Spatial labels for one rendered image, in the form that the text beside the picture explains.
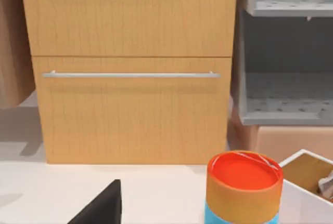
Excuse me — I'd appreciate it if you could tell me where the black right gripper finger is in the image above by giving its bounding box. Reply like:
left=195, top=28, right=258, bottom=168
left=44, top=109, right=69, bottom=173
left=67, top=179, right=122, bottom=224

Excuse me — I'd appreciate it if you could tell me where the orange and blue can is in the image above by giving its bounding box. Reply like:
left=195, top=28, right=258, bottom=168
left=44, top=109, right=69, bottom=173
left=204, top=150, right=284, bottom=224

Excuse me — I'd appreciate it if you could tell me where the wooden cupboard side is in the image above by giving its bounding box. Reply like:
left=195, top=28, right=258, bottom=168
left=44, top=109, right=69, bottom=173
left=0, top=0, right=36, bottom=110

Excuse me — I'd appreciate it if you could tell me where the plain wooden drawer front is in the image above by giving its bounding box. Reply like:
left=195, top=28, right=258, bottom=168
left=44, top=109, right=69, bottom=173
left=18, top=0, right=239, bottom=58

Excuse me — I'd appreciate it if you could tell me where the salmon-coloured box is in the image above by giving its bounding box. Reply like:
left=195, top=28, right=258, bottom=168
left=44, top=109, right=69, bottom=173
left=256, top=124, right=333, bottom=163

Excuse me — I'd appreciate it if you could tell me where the white box with wooden inside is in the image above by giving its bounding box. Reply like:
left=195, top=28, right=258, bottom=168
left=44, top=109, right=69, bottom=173
left=277, top=149, right=333, bottom=224

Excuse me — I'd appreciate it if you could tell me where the crumpled paper ball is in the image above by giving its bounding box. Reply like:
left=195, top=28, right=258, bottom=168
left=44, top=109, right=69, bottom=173
left=316, top=168, right=333, bottom=198

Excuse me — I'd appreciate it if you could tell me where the grey open shelf cabinet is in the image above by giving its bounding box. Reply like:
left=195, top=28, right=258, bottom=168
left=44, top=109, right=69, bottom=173
left=238, top=0, right=333, bottom=126

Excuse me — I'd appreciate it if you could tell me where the wooden drawer front with handle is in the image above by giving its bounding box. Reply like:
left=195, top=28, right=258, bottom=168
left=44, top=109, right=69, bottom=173
left=31, top=56, right=233, bottom=165

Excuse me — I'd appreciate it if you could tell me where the long metal handle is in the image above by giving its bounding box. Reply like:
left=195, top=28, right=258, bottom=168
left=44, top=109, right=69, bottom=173
left=42, top=70, right=222, bottom=79

